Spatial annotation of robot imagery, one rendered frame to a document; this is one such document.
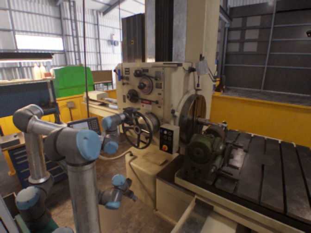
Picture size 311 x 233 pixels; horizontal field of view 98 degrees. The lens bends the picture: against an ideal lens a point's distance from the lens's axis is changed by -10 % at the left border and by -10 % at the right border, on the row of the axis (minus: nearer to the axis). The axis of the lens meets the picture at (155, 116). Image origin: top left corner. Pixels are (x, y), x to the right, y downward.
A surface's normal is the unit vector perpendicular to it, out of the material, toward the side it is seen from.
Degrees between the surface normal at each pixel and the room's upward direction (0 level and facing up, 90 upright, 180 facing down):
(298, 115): 90
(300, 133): 90
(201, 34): 90
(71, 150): 80
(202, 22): 90
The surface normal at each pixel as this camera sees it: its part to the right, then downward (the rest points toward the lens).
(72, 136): -0.10, -0.59
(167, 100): -0.61, 0.25
